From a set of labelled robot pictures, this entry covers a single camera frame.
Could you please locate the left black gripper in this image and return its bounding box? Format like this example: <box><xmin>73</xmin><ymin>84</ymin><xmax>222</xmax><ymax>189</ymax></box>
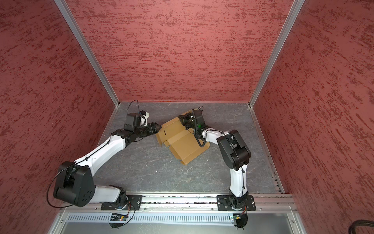
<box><xmin>134</xmin><ymin>122</ymin><xmax>162</xmax><ymax>137</ymax></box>

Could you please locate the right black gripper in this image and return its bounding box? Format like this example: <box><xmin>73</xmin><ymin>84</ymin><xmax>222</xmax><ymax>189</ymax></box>
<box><xmin>178</xmin><ymin>112</ymin><xmax>198</xmax><ymax>130</ymax></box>

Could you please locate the brown cardboard box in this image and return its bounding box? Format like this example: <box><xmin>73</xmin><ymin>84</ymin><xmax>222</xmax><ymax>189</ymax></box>
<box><xmin>156</xmin><ymin>117</ymin><xmax>210</xmax><ymax>165</ymax></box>

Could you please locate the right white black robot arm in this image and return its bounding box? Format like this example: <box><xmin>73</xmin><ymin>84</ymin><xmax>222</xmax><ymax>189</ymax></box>
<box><xmin>178</xmin><ymin>107</ymin><xmax>251</xmax><ymax>210</ymax></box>

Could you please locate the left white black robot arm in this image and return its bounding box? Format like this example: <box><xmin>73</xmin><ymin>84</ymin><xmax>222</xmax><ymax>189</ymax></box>
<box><xmin>49</xmin><ymin>122</ymin><xmax>161</xmax><ymax>210</ymax></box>

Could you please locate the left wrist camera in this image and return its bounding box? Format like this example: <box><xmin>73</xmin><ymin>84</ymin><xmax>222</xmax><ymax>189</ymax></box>
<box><xmin>124</xmin><ymin>111</ymin><xmax>149</xmax><ymax>130</ymax></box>

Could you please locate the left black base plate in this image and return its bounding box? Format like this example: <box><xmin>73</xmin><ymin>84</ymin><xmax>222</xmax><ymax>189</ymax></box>
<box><xmin>101</xmin><ymin>195</ymin><xmax>143</xmax><ymax>212</ymax></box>

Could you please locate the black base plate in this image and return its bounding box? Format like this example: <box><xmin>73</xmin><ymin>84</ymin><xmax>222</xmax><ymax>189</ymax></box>
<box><xmin>101</xmin><ymin>195</ymin><xmax>143</xmax><ymax>212</ymax></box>
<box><xmin>216</xmin><ymin>195</ymin><xmax>256</xmax><ymax>211</ymax></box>

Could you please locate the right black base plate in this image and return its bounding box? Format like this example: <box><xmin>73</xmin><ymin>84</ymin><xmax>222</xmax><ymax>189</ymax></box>
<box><xmin>216</xmin><ymin>195</ymin><xmax>256</xmax><ymax>211</ymax></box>

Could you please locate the left controller board with wires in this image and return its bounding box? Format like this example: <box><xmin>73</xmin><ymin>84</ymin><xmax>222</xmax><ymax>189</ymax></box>
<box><xmin>109</xmin><ymin>204</ymin><xmax>135</xmax><ymax>229</ymax></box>

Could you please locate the controller board with wires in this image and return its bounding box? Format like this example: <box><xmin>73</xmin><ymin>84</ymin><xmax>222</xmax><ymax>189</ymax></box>
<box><xmin>109</xmin><ymin>204</ymin><xmax>135</xmax><ymax>229</ymax></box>
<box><xmin>232</xmin><ymin>207</ymin><xmax>248</xmax><ymax>229</ymax></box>

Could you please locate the right controller board with wires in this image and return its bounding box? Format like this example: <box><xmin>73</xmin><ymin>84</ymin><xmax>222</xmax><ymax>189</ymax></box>
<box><xmin>232</xmin><ymin>207</ymin><xmax>248</xmax><ymax>229</ymax></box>

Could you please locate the white slotted cable duct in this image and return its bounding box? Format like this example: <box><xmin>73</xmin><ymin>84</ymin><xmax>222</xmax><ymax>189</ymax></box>
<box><xmin>66</xmin><ymin>213</ymin><xmax>234</xmax><ymax>225</ymax></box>

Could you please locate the aluminium front rail frame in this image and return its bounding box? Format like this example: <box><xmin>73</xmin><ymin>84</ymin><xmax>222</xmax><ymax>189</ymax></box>
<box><xmin>49</xmin><ymin>193</ymin><xmax>306</xmax><ymax>234</ymax></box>

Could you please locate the right aluminium corner post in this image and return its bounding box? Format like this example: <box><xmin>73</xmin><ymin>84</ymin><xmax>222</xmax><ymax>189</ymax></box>
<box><xmin>249</xmin><ymin>0</ymin><xmax>305</xmax><ymax>108</ymax></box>

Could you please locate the aluminium corner post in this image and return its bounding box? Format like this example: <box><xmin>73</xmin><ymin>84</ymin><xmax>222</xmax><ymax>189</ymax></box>
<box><xmin>249</xmin><ymin>0</ymin><xmax>305</xmax><ymax>108</ymax></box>
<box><xmin>54</xmin><ymin>0</ymin><xmax>120</xmax><ymax>107</ymax></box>

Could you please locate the left aluminium corner post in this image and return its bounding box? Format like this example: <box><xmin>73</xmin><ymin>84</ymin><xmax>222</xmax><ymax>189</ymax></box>
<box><xmin>54</xmin><ymin>0</ymin><xmax>120</xmax><ymax>107</ymax></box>

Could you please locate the black cable bundle corner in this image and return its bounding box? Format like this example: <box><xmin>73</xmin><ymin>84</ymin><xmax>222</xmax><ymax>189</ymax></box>
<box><xmin>348</xmin><ymin>219</ymin><xmax>374</xmax><ymax>234</ymax></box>

